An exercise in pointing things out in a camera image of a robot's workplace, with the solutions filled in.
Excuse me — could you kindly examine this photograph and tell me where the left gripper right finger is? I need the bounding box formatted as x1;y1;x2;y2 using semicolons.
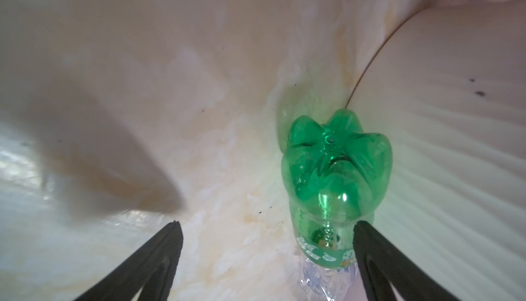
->
353;221;458;300

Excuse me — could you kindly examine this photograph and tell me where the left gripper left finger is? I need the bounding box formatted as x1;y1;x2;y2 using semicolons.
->
77;221;184;300

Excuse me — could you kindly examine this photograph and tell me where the green bottle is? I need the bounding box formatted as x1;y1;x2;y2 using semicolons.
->
282;109;393;269

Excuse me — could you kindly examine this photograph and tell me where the blue label bottle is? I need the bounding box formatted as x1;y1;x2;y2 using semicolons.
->
298;255;357;301

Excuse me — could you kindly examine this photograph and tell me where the white plastic waste bin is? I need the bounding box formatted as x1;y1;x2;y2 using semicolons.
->
349;0;525;300

